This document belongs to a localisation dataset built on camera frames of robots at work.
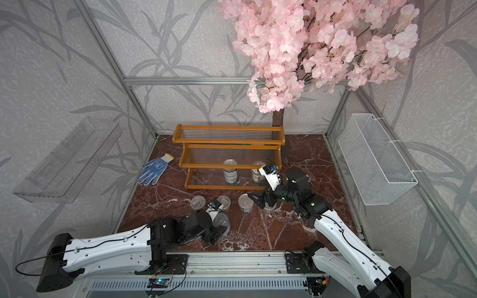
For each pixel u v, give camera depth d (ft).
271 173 2.03
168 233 1.73
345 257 1.49
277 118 2.91
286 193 1.99
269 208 2.86
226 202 2.77
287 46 1.38
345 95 3.29
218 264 2.47
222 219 2.57
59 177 2.12
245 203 2.78
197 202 2.79
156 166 3.44
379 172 1.96
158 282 2.31
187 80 6.15
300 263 2.37
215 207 2.13
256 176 3.00
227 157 3.67
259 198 2.06
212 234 2.13
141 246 1.57
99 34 2.53
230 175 2.92
